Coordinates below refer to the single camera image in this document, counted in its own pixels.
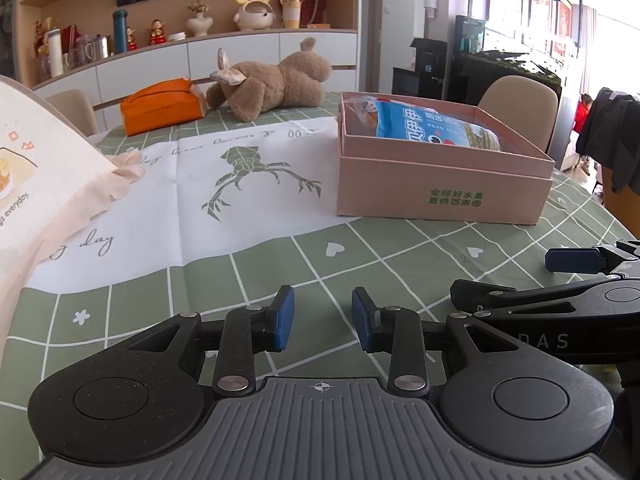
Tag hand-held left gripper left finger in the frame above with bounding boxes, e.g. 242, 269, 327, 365
125, 285, 295, 395

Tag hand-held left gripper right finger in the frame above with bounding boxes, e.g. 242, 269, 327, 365
351, 287, 521, 395

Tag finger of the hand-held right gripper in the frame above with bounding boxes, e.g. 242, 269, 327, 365
545, 240, 640, 279
450, 275, 640, 319

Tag pink cardboard box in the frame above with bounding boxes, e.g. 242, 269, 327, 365
334, 91, 556, 226

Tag beige snack packet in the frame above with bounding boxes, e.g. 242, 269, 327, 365
465, 125, 502, 152

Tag large light blue snack packet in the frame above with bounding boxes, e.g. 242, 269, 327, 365
375, 97, 473, 148

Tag clear packet with cartoon print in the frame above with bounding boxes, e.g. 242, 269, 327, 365
345, 96, 381, 137

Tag green checkered tablecloth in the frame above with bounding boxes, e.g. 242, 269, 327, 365
0, 91, 640, 466

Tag dark jacket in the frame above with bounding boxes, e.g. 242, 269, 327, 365
575, 89, 640, 193

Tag white printed cloth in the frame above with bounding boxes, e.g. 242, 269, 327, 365
30, 116, 341, 293

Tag beige chair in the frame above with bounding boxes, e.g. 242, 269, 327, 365
477, 76, 560, 156
45, 89, 101, 136

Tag brown plush toy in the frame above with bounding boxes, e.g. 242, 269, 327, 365
205, 36, 333, 122

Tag black water dispenser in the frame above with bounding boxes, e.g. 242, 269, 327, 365
392, 37, 448, 101

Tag orange tissue box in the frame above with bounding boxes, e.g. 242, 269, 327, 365
120, 77, 207, 137

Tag white and wood cabinet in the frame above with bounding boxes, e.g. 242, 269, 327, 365
15, 0, 361, 131

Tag white printed bag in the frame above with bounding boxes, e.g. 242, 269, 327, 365
0, 75, 146, 356

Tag cream cup with flowers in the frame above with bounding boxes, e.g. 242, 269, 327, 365
274, 0, 302, 29

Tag white vase with flowers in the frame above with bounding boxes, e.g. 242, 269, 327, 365
186, 1, 214, 38

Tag white rabbit-ear pot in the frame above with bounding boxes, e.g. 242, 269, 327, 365
234, 0, 276, 31

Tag red ornament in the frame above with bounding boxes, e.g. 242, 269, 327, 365
292, 0, 331, 28

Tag blue thermos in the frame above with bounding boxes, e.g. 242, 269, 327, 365
112, 9, 129, 55

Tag glass pitcher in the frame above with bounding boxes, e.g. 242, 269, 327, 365
70, 35, 93, 68

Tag white bottle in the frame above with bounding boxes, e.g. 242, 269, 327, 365
46, 29, 65, 77

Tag dark glass cabinet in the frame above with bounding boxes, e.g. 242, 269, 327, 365
0, 0, 21, 81

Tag fish tank with black frame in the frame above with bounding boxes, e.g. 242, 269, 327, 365
450, 0, 583, 106

